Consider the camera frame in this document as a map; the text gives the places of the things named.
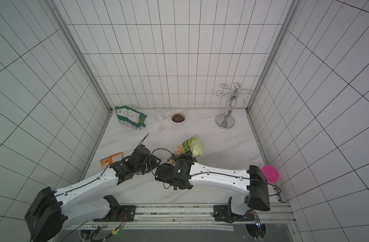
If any green Quaker oats bag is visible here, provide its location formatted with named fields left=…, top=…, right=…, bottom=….
left=167, top=135, right=205, bottom=164

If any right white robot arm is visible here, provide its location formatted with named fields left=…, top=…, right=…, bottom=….
left=155, top=154, right=271, bottom=216

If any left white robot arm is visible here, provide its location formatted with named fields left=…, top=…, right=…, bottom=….
left=25, top=144, right=161, bottom=242

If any white bowl with red fruit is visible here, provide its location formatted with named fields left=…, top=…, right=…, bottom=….
left=171, top=112, right=186, bottom=125

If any orange snack packet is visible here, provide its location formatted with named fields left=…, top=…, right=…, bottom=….
left=100, top=152, right=123, bottom=168

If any green white snack bag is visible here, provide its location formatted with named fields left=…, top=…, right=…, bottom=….
left=115, top=106, right=147, bottom=130

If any clear wine glass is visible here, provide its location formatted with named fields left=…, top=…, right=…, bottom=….
left=155, top=108, right=166, bottom=131

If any chrome glass holder stand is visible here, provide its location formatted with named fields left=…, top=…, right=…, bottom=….
left=215, top=83, right=254, bottom=130

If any pink plastic cup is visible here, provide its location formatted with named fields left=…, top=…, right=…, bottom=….
left=261, top=165, right=280, bottom=184

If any aluminium mounting rail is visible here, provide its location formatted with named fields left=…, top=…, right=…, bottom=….
left=63, top=202, right=296, bottom=227

